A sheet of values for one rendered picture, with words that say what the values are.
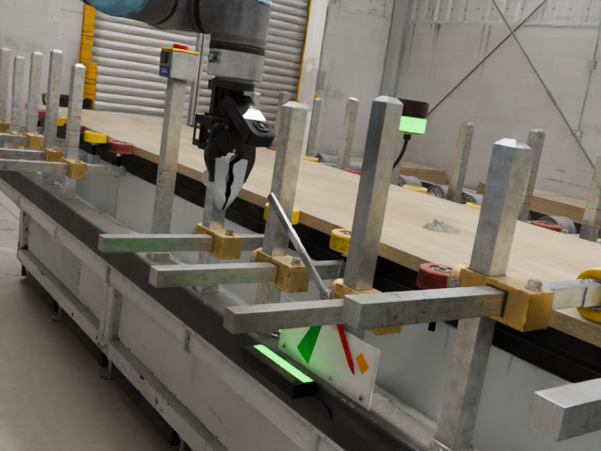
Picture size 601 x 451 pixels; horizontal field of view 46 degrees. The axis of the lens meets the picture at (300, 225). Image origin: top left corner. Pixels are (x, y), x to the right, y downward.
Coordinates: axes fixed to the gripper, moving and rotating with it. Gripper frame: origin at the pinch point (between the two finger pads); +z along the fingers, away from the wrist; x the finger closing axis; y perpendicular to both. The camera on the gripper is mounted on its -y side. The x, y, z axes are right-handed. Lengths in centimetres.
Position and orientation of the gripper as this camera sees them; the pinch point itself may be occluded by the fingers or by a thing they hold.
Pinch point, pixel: (224, 203)
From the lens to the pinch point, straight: 118.6
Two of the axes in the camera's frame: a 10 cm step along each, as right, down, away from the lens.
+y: -5.9, -2.4, 7.7
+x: -8.0, 0.0, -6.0
